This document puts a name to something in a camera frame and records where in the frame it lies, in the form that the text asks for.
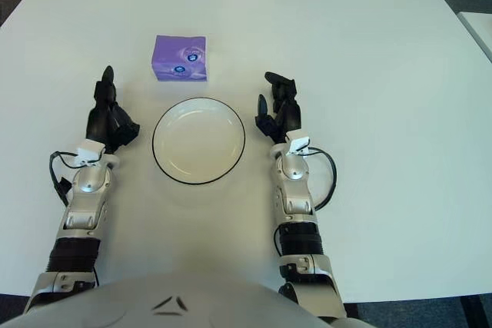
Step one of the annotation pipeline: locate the white plate with black rim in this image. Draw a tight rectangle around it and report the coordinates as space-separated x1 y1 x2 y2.
151 98 247 185

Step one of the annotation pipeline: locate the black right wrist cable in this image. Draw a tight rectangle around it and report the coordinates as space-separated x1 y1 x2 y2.
303 147 338 210

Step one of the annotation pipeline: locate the purple tissue paper pack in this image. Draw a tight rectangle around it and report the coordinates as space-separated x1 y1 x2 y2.
151 34 209 83

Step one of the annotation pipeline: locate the black table leg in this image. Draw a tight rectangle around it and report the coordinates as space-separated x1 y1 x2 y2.
459 293 491 328

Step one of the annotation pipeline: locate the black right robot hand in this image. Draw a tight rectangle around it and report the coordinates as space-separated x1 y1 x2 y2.
254 71 303 144

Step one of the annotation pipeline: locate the neighbouring white table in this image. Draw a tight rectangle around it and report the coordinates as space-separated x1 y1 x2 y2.
457 11 492 64

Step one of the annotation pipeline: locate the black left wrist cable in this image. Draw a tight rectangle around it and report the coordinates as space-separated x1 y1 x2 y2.
48 150 84 206

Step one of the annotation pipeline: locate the grey robot torso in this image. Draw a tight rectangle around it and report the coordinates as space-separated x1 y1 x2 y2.
0 270 385 328

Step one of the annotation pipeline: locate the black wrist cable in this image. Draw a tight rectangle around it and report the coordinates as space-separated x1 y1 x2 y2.
48 150 84 206
303 147 338 210

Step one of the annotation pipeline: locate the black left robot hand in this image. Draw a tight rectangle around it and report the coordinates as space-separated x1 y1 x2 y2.
85 65 141 154

